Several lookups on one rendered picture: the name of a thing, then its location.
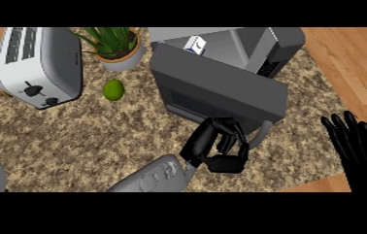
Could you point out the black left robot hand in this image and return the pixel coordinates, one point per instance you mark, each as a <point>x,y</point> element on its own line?
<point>207,140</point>

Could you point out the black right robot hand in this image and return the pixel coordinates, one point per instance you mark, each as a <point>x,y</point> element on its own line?
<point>352,147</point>

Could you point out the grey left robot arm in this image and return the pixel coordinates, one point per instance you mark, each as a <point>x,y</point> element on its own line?
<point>156,176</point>

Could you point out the dark grey microwave door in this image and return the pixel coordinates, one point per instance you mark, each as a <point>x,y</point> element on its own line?
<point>216,89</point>

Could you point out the grey microwave body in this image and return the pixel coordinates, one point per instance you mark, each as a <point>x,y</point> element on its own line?
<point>240,48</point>

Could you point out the white blue milk carton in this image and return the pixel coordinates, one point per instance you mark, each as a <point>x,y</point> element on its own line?
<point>197,45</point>

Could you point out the green avocado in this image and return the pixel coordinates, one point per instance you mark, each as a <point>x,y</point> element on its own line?
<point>114,89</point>

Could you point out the green potted plant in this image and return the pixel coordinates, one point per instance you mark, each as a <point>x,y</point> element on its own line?
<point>116,47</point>

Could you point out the silver toaster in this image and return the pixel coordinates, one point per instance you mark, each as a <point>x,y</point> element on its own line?
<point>39,64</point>

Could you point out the grey rounded object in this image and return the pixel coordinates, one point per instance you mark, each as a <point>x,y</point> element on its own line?
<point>2,178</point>

